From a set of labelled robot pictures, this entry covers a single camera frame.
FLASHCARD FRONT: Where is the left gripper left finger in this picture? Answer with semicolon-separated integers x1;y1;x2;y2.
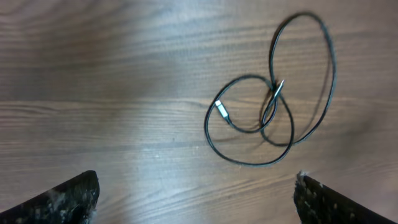
1;170;100;224

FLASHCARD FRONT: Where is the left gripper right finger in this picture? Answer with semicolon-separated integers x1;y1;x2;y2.
293;171;396;224

